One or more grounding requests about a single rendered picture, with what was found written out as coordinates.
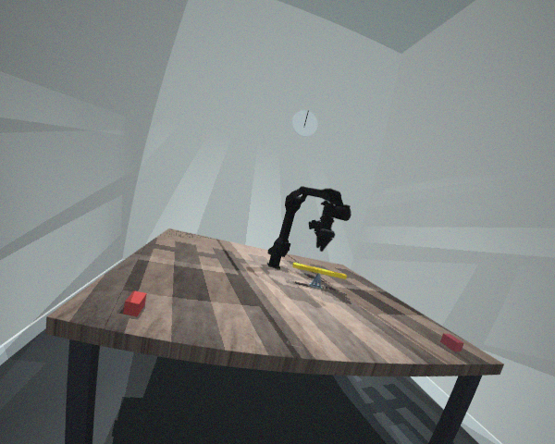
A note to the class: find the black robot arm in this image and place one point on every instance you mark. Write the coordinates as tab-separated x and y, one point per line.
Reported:
293	203

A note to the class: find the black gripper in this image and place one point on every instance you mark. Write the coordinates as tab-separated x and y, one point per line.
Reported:
324	235

